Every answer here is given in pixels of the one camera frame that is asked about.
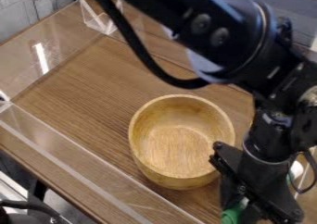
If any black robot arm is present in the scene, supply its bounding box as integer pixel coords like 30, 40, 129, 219
95, 0, 317, 224

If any black table leg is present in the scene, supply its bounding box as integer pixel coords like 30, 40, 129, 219
32, 180, 48, 201

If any black cable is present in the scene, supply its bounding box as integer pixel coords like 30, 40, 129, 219
0, 199, 62, 224

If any clear acrylic tray wall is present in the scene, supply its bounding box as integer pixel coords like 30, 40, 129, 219
0, 0, 317, 224

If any clear acrylic corner bracket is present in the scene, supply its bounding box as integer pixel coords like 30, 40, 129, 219
78, 0, 117, 35

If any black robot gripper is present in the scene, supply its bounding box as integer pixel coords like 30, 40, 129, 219
208, 142, 305, 224

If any green Expo marker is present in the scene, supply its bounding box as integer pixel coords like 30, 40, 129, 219
220, 161, 303, 224

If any brown wooden bowl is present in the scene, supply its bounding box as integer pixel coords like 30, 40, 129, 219
127, 94, 235, 190

